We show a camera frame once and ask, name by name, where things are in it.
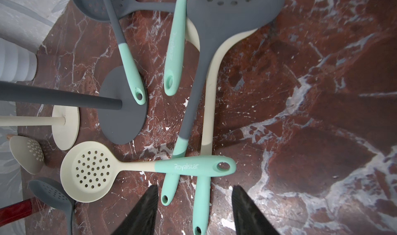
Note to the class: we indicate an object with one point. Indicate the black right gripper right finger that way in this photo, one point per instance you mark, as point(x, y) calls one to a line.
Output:
point(248, 218)

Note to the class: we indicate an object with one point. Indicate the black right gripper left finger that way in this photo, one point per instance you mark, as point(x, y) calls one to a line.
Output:
point(142, 218)

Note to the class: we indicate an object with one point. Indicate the small grey skimmer mint handle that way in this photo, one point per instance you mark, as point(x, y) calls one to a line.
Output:
point(52, 193)

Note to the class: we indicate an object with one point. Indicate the cream skimmer wooden handle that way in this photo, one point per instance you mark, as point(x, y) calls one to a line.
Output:
point(27, 152)

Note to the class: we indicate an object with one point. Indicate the cream utensil under grey skimmer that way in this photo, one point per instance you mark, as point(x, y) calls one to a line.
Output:
point(202, 194)

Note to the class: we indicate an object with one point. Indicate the dark grey utensil rack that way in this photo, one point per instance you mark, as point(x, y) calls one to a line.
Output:
point(121, 118)

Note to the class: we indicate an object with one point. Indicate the cream utensil rack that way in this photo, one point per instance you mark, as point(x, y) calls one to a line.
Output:
point(65, 123)

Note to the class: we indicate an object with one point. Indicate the red spray bottle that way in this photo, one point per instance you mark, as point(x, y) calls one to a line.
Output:
point(16, 212)

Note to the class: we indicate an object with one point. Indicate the white pot with flowers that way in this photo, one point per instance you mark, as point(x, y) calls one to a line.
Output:
point(17, 63)

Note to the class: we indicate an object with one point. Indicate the grey slotted spatula mint handle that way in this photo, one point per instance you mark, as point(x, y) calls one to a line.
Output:
point(132, 74)

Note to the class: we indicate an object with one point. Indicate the large grey skimmer mint handle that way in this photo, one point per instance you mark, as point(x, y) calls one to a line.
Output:
point(215, 22)

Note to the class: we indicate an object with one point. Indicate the grey skimmer all grey handle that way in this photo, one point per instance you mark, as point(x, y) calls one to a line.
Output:
point(96, 10)

